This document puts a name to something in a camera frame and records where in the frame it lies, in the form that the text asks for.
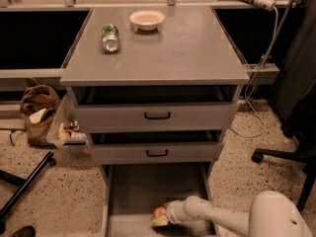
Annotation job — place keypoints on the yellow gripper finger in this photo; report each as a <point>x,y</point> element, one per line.
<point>160,220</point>

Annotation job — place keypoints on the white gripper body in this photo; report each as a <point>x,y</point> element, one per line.
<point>173,211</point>

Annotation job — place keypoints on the red apple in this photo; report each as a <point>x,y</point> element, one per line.
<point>160,210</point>

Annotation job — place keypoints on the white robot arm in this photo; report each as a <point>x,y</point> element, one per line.
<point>271,214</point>

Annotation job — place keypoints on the grey bottom drawer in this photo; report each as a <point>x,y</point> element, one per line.
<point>134,191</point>

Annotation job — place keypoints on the grey drawer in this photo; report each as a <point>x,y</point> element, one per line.
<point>157,117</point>
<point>134,191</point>
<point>155,146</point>

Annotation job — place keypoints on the grey middle drawer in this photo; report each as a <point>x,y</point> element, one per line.
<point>155,146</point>

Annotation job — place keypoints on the grey top drawer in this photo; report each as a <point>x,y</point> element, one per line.
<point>157,117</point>

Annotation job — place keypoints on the grey drawer cabinet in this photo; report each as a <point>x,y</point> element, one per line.
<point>187,59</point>

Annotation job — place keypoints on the clear plastic bin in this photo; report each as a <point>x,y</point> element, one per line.
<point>65,133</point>

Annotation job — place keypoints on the brown shoe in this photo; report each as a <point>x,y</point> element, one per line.
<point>27,231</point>

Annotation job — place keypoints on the black chair base leg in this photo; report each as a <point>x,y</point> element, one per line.
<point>21,184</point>

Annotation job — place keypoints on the brown bag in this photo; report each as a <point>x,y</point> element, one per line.
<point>38,108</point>

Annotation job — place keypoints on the black office chair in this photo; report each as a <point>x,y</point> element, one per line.
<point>295,99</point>

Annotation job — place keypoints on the green soda can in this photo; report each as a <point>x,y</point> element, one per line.
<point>110,38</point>

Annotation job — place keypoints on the white bowl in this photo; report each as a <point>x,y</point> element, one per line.
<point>147,20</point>

